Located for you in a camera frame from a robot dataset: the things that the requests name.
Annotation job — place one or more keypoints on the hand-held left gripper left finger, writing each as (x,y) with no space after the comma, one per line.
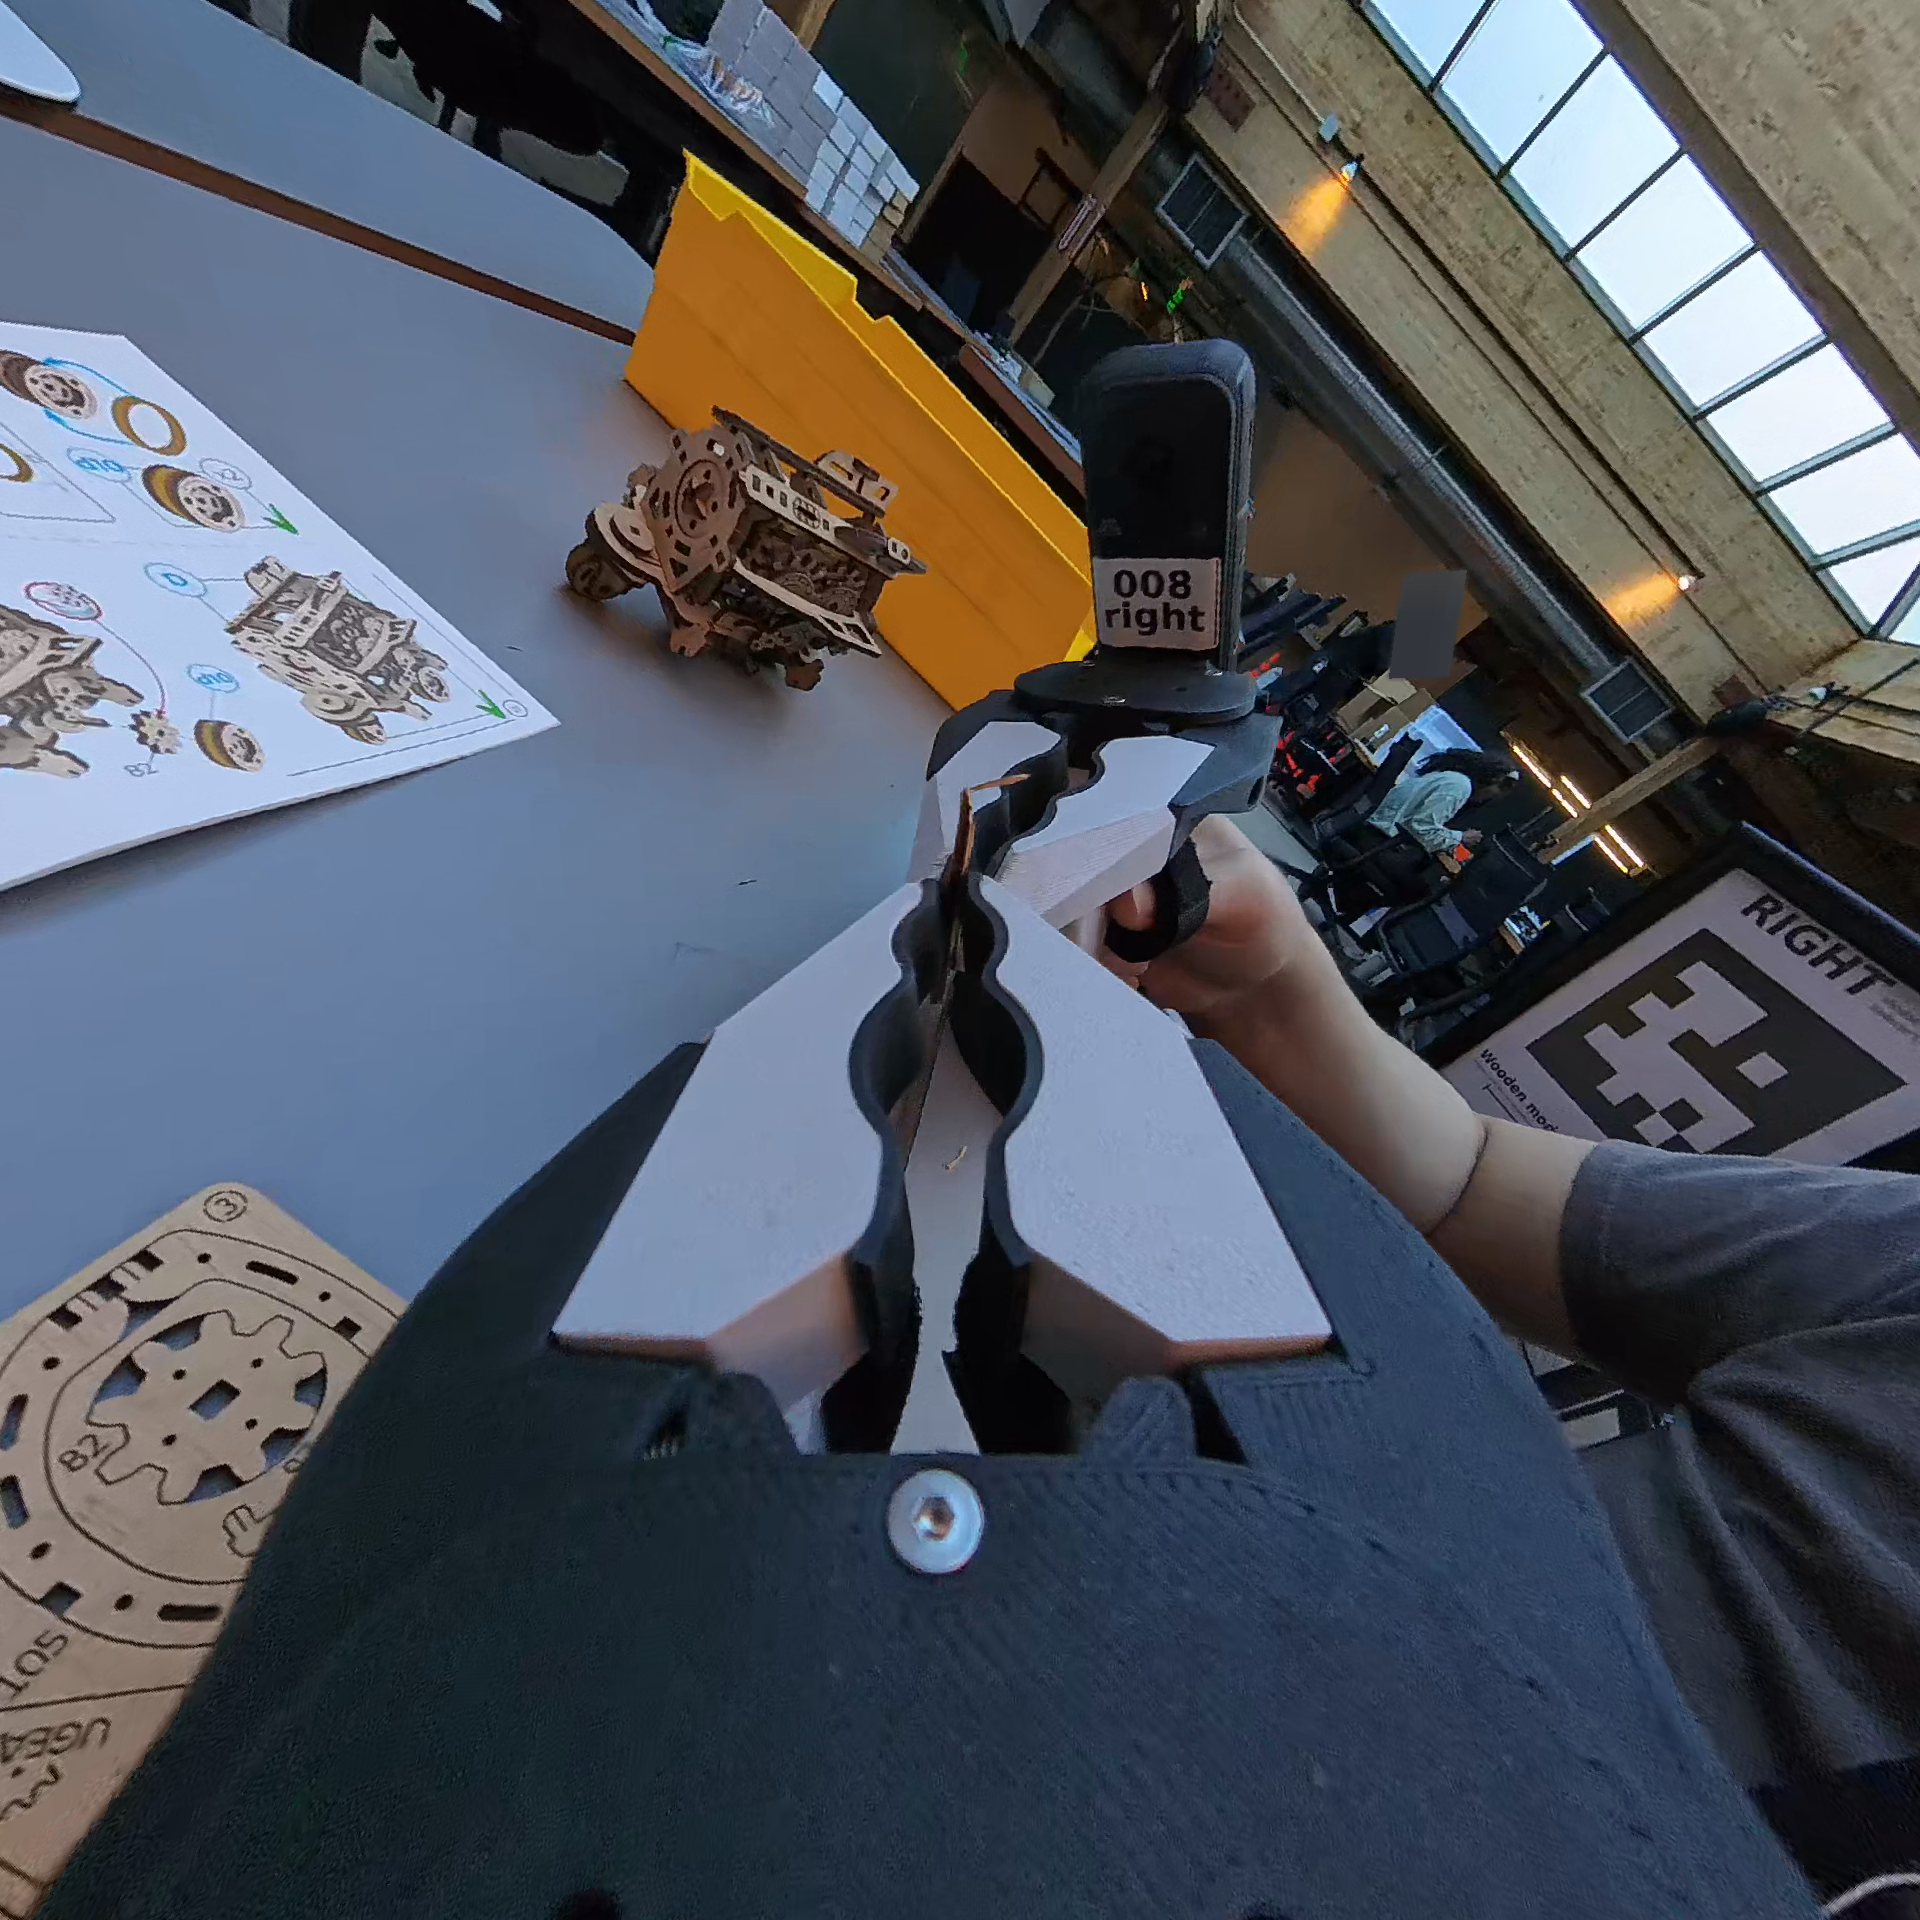
(734,1187)

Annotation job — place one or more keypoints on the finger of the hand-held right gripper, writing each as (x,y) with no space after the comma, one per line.
(951,812)
(1141,812)

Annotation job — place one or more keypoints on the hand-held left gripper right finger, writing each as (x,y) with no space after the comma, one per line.
(1152,1187)

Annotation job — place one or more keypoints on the thin wooden model part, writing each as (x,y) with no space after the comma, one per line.
(961,857)

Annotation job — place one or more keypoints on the person's right forearm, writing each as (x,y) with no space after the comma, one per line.
(1440,1141)

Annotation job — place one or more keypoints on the assembled wooden model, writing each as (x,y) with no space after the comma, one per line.
(734,558)

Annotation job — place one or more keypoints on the person's right hand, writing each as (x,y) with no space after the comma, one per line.
(1261,946)

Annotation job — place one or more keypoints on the group of black office chairs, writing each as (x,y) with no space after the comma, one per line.
(1410,917)

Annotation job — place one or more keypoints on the yellow plastic storage bin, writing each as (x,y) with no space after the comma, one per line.
(841,389)

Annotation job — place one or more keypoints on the stack of small white boxes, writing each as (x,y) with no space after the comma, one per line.
(841,153)

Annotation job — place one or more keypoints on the framed right marker sign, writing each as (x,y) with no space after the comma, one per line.
(1726,1037)

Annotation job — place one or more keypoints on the plywood sheet with gear cutouts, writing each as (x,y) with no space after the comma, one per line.
(135,1442)

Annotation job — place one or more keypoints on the person's dark grey shirt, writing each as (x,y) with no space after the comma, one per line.
(1769,1426)

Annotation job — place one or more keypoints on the open instruction booklet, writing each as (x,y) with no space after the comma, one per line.
(193,600)

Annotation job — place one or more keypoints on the white rounded flat tray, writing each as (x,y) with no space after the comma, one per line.
(31,54)

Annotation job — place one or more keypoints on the wall air vent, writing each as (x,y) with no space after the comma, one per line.
(1199,213)
(1628,701)

